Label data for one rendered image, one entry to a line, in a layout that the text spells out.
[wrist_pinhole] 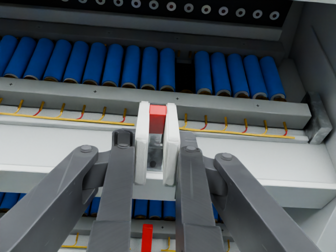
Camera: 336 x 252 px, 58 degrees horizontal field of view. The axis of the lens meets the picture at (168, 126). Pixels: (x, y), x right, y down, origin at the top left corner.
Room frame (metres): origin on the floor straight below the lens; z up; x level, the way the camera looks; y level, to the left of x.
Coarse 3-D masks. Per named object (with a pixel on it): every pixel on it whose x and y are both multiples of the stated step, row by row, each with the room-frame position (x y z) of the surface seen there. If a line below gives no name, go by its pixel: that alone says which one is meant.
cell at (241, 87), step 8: (232, 56) 0.36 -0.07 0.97; (240, 56) 0.36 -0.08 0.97; (232, 64) 0.34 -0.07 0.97; (240, 64) 0.34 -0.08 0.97; (232, 72) 0.33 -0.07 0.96; (240, 72) 0.33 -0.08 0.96; (232, 80) 0.32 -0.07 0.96; (240, 80) 0.32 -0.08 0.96; (232, 88) 0.31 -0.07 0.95; (240, 88) 0.31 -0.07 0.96
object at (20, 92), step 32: (0, 96) 0.26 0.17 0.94; (32, 96) 0.26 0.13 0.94; (64, 96) 0.26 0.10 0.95; (96, 96) 0.27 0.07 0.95; (128, 96) 0.27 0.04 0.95; (160, 96) 0.28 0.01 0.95; (192, 96) 0.28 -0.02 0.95; (224, 96) 0.29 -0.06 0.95; (192, 128) 0.26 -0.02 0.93; (224, 128) 0.26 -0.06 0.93
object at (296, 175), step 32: (192, 32) 0.38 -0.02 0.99; (224, 32) 0.38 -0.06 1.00; (256, 32) 0.38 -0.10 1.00; (288, 64) 0.39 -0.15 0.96; (320, 64) 0.33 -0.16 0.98; (288, 96) 0.33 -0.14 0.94; (320, 96) 0.31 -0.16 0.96; (0, 128) 0.24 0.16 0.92; (32, 128) 0.25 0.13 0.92; (64, 128) 0.25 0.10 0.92; (256, 128) 0.28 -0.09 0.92; (288, 128) 0.28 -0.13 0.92; (320, 128) 0.26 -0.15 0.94; (0, 160) 0.21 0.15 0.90; (32, 160) 0.21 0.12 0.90; (256, 160) 0.24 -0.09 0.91; (288, 160) 0.24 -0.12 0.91; (320, 160) 0.25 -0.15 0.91; (160, 192) 0.22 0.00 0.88; (288, 192) 0.22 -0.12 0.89; (320, 192) 0.22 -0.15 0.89
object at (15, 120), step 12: (0, 120) 0.24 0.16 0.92; (12, 120) 0.25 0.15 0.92; (24, 120) 0.25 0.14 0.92; (36, 120) 0.25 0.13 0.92; (48, 120) 0.25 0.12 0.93; (60, 120) 0.25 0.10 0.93; (72, 120) 0.25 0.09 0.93; (192, 132) 0.26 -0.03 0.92; (204, 132) 0.26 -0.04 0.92; (216, 132) 0.26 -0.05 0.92; (252, 132) 0.27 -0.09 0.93
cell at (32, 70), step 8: (40, 40) 0.34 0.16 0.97; (48, 40) 0.35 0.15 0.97; (40, 48) 0.33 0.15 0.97; (48, 48) 0.34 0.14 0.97; (32, 56) 0.32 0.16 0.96; (40, 56) 0.32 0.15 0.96; (48, 56) 0.33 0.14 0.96; (32, 64) 0.30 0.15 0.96; (40, 64) 0.31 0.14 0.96; (24, 72) 0.29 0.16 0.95; (32, 72) 0.29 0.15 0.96; (40, 72) 0.30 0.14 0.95
